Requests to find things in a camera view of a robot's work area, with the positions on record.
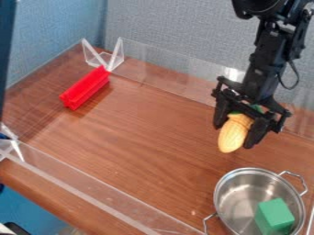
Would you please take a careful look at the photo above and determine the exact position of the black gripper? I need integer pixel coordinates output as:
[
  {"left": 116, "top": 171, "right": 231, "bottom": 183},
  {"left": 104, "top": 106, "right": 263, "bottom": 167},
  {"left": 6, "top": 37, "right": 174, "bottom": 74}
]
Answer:
[{"left": 211, "top": 76, "right": 291, "bottom": 149}]

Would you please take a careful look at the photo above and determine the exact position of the yellow green toy corn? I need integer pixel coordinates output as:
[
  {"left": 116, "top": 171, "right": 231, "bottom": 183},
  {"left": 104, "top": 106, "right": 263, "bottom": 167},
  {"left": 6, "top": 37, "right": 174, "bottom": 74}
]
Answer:
[{"left": 217, "top": 111, "right": 253, "bottom": 153}]

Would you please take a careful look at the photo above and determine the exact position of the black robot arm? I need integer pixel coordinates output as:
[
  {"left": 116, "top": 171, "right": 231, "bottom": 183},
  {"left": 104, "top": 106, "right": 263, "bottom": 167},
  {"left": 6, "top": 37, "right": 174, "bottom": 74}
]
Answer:
[{"left": 212, "top": 0, "right": 314, "bottom": 149}]

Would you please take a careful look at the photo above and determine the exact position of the clear acrylic back barrier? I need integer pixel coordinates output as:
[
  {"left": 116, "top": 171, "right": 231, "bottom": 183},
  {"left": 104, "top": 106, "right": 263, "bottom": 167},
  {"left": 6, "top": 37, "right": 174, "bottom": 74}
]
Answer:
[{"left": 110, "top": 37, "right": 314, "bottom": 140}]

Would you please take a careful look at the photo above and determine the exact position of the clear acrylic barrier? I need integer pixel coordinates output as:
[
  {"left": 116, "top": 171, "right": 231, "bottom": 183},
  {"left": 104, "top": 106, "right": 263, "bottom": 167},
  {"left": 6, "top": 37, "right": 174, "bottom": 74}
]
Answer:
[
  {"left": 110, "top": 37, "right": 314, "bottom": 140},
  {"left": 0, "top": 140, "right": 202, "bottom": 235}
]

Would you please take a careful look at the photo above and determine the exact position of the silver metal pot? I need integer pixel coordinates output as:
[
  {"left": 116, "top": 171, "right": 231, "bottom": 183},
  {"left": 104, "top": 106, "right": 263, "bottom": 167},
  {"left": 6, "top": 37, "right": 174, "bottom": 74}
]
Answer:
[{"left": 201, "top": 167, "right": 307, "bottom": 235}]

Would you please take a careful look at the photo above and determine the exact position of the green cube block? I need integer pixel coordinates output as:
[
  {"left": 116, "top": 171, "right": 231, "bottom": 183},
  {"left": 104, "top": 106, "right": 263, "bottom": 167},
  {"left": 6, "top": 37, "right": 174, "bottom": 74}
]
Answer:
[{"left": 253, "top": 198, "right": 295, "bottom": 235}]

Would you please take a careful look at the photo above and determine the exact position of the red rectangular block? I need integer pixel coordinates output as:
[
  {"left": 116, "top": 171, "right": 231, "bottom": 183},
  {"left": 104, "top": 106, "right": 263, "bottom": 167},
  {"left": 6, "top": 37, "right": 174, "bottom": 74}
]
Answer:
[{"left": 58, "top": 66, "right": 110, "bottom": 110}]

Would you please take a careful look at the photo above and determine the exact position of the clear acrylic front barrier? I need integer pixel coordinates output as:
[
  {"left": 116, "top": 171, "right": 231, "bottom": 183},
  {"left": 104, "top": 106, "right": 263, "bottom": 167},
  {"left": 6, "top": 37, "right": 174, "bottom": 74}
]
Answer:
[{"left": 0, "top": 140, "right": 202, "bottom": 235}]

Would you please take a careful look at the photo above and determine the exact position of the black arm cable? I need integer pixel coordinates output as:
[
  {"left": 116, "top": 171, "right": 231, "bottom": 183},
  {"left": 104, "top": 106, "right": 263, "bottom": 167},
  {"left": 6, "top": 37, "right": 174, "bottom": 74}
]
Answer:
[{"left": 276, "top": 60, "right": 301, "bottom": 91}]

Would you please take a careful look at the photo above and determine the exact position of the clear acrylic corner bracket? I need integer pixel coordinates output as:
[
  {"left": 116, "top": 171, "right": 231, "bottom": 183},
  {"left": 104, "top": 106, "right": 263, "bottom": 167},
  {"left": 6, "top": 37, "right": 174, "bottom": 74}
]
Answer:
[{"left": 81, "top": 39, "right": 124, "bottom": 72}]

